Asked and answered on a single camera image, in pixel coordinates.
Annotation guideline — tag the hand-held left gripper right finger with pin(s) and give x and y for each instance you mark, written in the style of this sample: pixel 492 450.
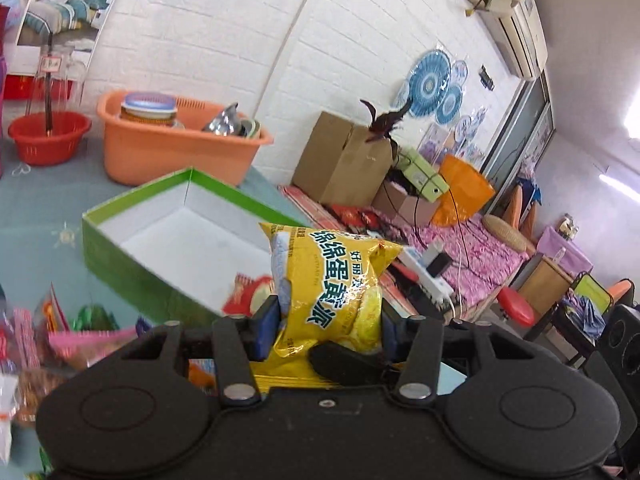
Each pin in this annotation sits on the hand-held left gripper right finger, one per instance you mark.
pixel 391 334

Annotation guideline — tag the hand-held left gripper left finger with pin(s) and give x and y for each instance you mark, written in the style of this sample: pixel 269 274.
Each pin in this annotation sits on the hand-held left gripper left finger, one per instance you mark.
pixel 265 329

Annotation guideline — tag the yellow snack packet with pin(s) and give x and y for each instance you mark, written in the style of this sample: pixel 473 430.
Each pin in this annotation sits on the yellow snack packet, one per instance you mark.
pixel 325 280

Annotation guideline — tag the green cardboard box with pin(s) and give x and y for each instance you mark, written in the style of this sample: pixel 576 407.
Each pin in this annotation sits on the green cardboard box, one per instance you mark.
pixel 165 240

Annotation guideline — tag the pile of snack packets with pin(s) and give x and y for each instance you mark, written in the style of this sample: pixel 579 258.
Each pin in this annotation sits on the pile of snack packets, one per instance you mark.
pixel 85 345

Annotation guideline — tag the white power strip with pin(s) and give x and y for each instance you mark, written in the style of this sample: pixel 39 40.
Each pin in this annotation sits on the white power strip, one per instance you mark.
pixel 435 285

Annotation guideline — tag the black charger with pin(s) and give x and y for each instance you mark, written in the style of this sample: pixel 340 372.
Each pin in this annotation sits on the black charger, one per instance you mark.
pixel 439 264

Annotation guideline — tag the pink floral blanket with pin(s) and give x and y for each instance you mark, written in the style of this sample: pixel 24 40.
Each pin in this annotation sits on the pink floral blanket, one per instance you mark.
pixel 480 255

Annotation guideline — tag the red round stool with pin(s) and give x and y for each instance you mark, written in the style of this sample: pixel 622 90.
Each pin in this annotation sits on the red round stool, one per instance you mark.
pixel 515 306

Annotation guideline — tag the small brown cardboard box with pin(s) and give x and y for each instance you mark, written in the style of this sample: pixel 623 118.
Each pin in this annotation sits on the small brown cardboard box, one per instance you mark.
pixel 400 205

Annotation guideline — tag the red striped mat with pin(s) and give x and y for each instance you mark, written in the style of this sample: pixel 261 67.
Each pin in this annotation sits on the red striped mat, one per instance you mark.
pixel 305 205

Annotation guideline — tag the woven straw cushion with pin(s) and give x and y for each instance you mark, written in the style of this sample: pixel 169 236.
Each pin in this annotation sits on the woven straw cushion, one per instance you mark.
pixel 507 232

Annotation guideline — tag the orange bag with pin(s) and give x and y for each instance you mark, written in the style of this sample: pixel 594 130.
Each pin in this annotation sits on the orange bag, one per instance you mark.
pixel 465 190

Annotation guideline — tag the wooden cabinet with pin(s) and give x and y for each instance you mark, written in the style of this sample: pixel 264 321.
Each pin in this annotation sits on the wooden cabinet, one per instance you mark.
pixel 545 282

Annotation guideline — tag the green gift box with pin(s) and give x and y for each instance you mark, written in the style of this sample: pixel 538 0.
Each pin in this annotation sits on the green gift box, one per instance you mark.
pixel 420 172

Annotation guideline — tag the large brown cardboard box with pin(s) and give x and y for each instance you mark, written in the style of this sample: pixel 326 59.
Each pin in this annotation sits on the large brown cardboard box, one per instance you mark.
pixel 335 160

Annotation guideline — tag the purple cloth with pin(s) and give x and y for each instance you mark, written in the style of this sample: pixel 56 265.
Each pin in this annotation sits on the purple cloth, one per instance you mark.
pixel 565 250

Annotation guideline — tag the orange plastic basin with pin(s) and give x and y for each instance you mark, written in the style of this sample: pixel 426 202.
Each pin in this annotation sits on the orange plastic basin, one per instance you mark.
pixel 165 155

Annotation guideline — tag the yellow green chair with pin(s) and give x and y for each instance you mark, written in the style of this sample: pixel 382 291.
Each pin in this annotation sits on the yellow green chair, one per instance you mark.
pixel 592 292

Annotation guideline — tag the dark red plant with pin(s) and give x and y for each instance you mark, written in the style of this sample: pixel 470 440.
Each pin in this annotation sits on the dark red plant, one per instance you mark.
pixel 382 122

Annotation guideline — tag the black speaker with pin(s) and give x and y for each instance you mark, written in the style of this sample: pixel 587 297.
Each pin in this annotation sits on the black speaker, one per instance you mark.
pixel 620 335

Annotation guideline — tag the medium blue patterned plate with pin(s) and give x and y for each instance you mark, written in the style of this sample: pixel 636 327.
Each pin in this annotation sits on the medium blue patterned plate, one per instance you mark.
pixel 448 104

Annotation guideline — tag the stack of bowls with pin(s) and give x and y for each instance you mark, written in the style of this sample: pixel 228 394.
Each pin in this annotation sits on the stack of bowls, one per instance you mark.
pixel 147 107

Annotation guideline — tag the glass door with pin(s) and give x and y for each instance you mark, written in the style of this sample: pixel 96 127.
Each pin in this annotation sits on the glass door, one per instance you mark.
pixel 530 125

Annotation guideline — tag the large blue patterned plate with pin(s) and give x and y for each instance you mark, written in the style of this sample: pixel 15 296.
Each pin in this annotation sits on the large blue patterned plate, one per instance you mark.
pixel 429 80

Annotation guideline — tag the small blue patterned plate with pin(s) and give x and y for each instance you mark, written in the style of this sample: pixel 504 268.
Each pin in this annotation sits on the small blue patterned plate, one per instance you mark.
pixel 459 72

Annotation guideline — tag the fluorescent tube light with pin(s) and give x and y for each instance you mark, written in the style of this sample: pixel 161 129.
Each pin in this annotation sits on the fluorescent tube light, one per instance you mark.
pixel 620 181

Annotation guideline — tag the red plastic basin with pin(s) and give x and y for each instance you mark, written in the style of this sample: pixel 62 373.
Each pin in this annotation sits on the red plastic basin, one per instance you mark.
pixel 45 145

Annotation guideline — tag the clear glass cup rack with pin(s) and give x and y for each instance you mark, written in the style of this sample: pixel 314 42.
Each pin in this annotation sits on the clear glass cup rack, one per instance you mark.
pixel 50 67

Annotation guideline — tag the white air conditioner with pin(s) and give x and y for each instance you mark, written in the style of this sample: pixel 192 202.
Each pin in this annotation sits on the white air conditioner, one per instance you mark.
pixel 520 20

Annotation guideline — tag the red box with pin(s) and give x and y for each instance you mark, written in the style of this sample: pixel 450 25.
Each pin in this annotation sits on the red box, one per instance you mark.
pixel 20 87

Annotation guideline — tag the bedding wall poster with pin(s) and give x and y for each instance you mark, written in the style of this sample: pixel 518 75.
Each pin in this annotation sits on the bedding wall poster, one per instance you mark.
pixel 65 10

